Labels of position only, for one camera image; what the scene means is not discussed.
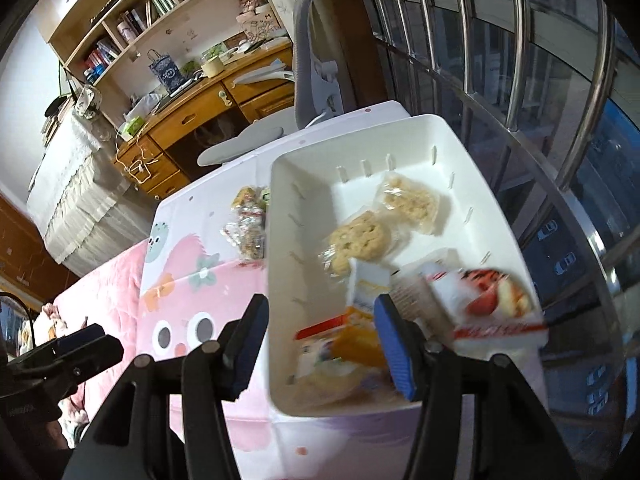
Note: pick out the pink bed blanket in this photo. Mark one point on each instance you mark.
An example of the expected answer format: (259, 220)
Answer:
(100, 290)

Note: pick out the metal window railing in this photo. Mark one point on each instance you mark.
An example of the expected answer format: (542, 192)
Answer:
(500, 35)

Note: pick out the wooden desk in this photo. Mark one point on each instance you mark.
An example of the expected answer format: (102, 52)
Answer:
(200, 115)

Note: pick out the orange snack packet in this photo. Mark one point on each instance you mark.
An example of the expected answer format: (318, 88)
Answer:
(357, 342)

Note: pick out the white plastic basket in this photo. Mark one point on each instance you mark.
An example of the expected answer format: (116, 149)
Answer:
(310, 195)

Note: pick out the round rice cracker packet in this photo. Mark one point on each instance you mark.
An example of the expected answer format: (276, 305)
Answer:
(360, 237)

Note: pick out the white printed tote bag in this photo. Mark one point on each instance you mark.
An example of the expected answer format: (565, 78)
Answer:
(260, 27)

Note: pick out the person's left forearm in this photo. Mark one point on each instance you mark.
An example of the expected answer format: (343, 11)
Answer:
(25, 455)

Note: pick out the grey lace cloth cabinet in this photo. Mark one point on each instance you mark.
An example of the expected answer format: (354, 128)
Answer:
(75, 185)

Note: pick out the pink cartoon tablecloth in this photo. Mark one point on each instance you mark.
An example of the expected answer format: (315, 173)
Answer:
(200, 310)

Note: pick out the yellow round tin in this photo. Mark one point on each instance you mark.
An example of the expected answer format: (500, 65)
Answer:
(212, 67)

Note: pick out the white yellow snack packet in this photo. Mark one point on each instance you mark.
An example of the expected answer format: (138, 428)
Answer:
(370, 287)

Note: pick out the plush toy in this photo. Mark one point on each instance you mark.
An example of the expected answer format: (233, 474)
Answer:
(54, 322)

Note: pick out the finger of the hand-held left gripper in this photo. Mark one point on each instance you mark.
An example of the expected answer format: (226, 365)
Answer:
(80, 360)

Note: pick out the nut bar packet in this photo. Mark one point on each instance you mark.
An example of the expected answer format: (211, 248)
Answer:
(245, 240)
(250, 202)

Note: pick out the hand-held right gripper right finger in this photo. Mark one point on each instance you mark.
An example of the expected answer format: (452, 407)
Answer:
(395, 345)

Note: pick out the red white cake packet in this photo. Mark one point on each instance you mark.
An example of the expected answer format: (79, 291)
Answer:
(492, 305)

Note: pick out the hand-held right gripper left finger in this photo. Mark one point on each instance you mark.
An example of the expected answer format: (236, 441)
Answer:
(247, 360)

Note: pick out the pink thermos bottle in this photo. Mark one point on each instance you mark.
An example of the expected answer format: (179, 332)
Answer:
(126, 31)

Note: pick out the grey office chair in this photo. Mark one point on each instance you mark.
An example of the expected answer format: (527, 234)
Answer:
(307, 60)

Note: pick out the square rice cracker packet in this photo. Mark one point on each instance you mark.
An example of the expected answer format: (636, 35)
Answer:
(410, 202)

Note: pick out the blue patterned gift bag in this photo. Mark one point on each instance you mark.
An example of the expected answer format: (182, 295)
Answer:
(164, 72)

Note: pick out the white plastic bag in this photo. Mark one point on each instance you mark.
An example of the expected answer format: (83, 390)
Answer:
(147, 104)

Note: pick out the wooden bookshelf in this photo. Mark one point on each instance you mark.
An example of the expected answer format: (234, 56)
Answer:
(150, 10)

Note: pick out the green tissue box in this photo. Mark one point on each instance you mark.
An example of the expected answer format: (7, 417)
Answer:
(132, 127)

